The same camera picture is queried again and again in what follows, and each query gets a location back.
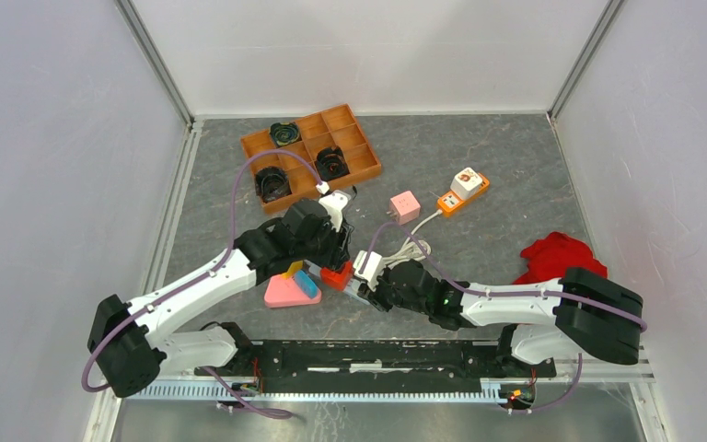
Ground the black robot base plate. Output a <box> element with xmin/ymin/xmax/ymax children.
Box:
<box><xmin>215</xmin><ymin>322</ymin><xmax>557</xmax><ymax>393</ymax></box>

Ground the white cube socket adapter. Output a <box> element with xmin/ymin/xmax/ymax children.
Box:
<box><xmin>450</xmin><ymin>167</ymin><xmax>488</xmax><ymax>201</ymax></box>

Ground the rolled dark orange-patterned tie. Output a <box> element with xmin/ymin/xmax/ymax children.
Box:
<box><xmin>314</xmin><ymin>145</ymin><xmax>350</xmax><ymax>181</ymax></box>

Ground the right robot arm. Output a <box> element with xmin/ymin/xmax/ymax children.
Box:
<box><xmin>355</xmin><ymin>260</ymin><xmax>646</xmax><ymax>376</ymax></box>

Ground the white power strip cable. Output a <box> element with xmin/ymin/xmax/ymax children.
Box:
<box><xmin>384</xmin><ymin>207</ymin><xmax>446</xmax><ymax>270</ymax></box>

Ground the blue square plug adapter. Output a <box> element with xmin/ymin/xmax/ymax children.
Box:
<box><xmin>293</xmin><ymin>271</ymin><xmax>319</xmax><ymax>299</ymax></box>

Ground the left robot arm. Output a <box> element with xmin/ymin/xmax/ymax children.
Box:
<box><xmin>81</xmin><ymin>191</ymin><xmax>353</xmax><ymax>398</ymax></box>

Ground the rolled dark floral tie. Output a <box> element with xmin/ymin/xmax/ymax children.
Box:
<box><xmin>254</xmin><ymin>166</ymin><xmax>292</xmax><ymax>204</ymax></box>

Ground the red cube socket adapter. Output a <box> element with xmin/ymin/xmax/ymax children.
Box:
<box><xmin>319</xmin><ymin>262</ymin><xmax>354</xmax><ymax>292</ymax></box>

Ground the orange power strip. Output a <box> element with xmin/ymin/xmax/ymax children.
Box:
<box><xmin>436</xmin><ymin>169</ymin><xmax>490</xmax><ymax>217</ymax></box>

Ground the pink cube socket adapter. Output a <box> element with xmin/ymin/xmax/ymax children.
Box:
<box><xmin>388</xmin><ymin>191</ymin><xmax>421</xmax><ymax>225</ymax></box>

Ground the red cloth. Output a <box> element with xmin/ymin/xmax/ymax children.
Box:
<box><xmin>513</xmin><ymin>231</ymin><xmax>608</xmax><ymax>285</ymax></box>

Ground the light blue power strip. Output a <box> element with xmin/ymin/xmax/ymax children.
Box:
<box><xmin>305</xmin><ymin>261</ymin><xmax>369</xmax><ymax>305</ymax></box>

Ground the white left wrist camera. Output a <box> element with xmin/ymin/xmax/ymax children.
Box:
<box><xmin>316</xmin><ymin>181</ymin><xmax>354</xmax><ymax>231</ymax></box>

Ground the wooden compartment tray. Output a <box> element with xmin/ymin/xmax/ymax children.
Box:
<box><xmin>240</xmin><ymin>104</ymin><xmax>382</xmax><ymax>215</ymax></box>

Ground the pink triangular power strip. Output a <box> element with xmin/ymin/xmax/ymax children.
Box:
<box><xmin>263</xmin><ymin>275</ymin><xmax>322</xmax><ymax>308</ymax></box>

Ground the rolled green-patterned tie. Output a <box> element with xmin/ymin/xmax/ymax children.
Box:
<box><xmin>269</xmin><ymin>122</ymin><xmax>302</xmax><ymax>148</ymax></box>

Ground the yellow cube socket adapter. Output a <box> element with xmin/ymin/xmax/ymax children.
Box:
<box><xmin>282</xmin><ymin>261</ymin><xmax>304</xmax><ymax>279</ymax></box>

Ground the white cable tray rail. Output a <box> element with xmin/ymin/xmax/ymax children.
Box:
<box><xmin>130</xmin><ymin>379</ymin><xmax>506</xmax><ymax>405</ymax></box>

